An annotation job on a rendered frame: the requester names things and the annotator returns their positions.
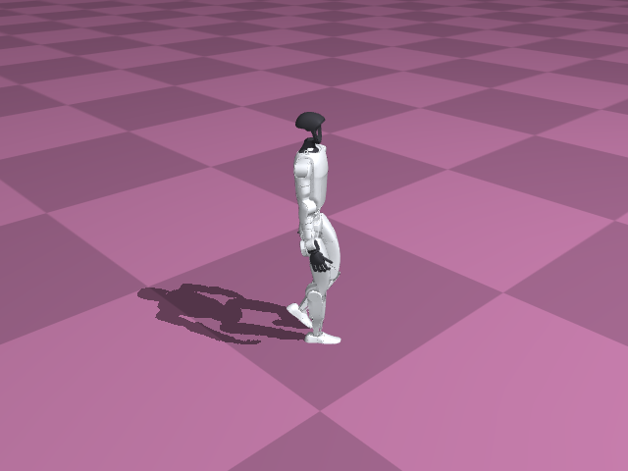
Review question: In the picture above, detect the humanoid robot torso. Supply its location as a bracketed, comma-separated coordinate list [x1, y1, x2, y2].
[293, 143, 329, 239]

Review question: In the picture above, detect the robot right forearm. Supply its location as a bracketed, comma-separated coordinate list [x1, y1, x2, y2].
[298, 203, 316, 251]

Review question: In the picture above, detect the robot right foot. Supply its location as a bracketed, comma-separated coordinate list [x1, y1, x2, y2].
[304, 332, 341, 344]

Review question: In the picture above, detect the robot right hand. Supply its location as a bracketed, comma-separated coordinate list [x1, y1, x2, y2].
[305, 239, 333, 273]

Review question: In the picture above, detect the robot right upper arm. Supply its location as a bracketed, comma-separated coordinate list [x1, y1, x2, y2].
[293, 159, 316, 215]

